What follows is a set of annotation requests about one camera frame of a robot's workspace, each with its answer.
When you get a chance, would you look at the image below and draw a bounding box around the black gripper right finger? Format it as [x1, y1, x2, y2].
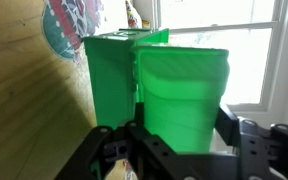
[215, 103, 272, 180]

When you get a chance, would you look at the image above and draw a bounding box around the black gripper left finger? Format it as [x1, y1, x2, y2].
[125, 102, 205, 180]

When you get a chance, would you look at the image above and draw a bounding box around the green lunch box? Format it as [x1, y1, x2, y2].
[83, 28, 231, 154]

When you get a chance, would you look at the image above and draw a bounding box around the large glass window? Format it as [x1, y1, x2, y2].
[153, 0, 288, 113]

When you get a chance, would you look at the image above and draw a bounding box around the Santa figure sticker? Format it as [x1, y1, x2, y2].
[41, 0, 104, 64]

